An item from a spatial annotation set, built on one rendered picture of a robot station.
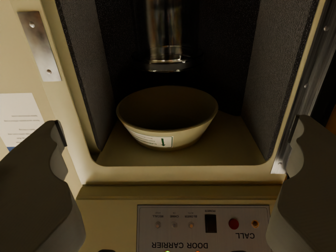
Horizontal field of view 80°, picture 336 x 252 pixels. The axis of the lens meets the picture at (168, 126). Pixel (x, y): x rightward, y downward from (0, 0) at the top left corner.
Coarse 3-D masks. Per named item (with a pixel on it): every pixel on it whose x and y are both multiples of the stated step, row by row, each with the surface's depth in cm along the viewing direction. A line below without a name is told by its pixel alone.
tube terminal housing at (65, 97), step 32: (32, 0) 19; (320, 0) 18; (64, 64) 25; (64, 96) 24; (64, 128) 27; (160, 128) 45; (224, 128) 38; (96, 160) 31; (128, 160) 31; (160, 160) 31; (192, 160) 31; (224, 160) 30; (256, 160) 30
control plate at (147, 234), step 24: (144, 216) 30; (168, 216) 29; (192, 216) 29; (216, 216) 29; (240, 216) 29; (264, 216) 29; (144, 240) 29; (168, 240) 29; (192, 240) 29; (216, 240) 28; (240, 240) 28; (264, 240) 28
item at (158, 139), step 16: (128, 96) 39; (144, 96) 42; (160, 96) 43; (176, 96) 43; (192, 96) 41; (208, 96) 38; (128, 112) 38; (144, 112) 42; (160, 112) 43; (176, 112) 43; (192, 112) 41; (208, 112) 36; (128, 128) 31; (144, 128) 29; (192, 128) 29; (144, 144) 33; (160, 144) 31; (176, 144) 31; (192, 144) 34
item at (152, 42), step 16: (144, 0) 23; (160, 0) 23; (176, 0) 23; (192, 0) 24; (144, 16) 24; (160, 16) 24; (176, 16) 24; (192, 16) 25; (144, 32) 25; (160, 32) 25; (176, 32) 25; (192, 32) 26; (144, 48) 27; (160, 48) 26; (176, 48) 26; (192, 48) 27
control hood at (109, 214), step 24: (96, 192) 31; (120, 192) 31; (144, 192) 31; (168, 192) 31; (192, 192) 31; (216, 192) 30; (240, 192) 30; (264, 192) 30; (96, 216) 30; (120, 216) 30; (96, 240) 29; (120, 240) 29
